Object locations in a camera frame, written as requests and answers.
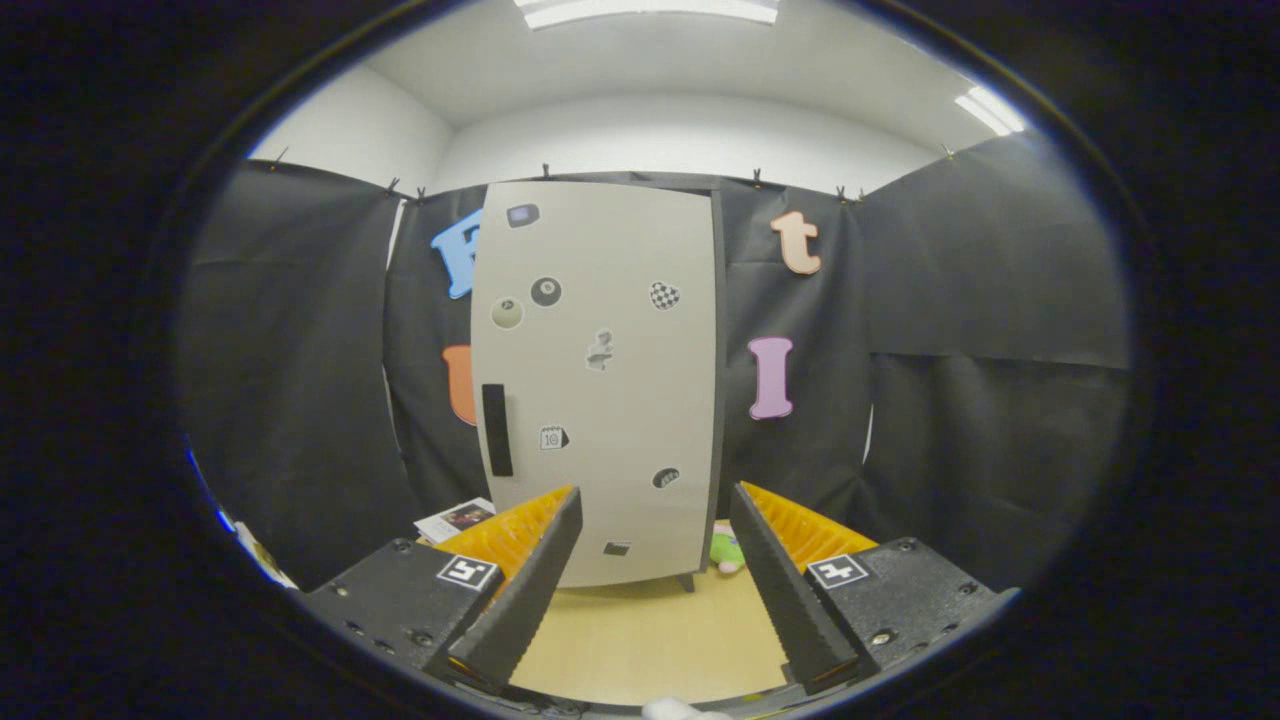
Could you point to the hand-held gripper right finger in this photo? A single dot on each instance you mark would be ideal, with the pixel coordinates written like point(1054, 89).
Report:
point(785, 590)

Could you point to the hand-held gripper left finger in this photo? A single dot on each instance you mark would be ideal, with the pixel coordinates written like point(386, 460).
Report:
point(530, 590)

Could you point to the grey shoe cabinet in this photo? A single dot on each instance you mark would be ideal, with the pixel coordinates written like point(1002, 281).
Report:
point(720, 400)

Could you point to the pink and green plush toy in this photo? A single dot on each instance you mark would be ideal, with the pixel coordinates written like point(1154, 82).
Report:
point(727, 550)

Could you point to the white printed box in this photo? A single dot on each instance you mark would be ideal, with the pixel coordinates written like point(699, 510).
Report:
point(455, 518)

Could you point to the square ceiling light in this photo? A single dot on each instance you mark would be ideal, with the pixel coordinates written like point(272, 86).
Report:
point(990, 110)

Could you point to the long ceiling light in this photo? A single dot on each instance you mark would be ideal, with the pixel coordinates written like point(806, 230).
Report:
point(650, 10)

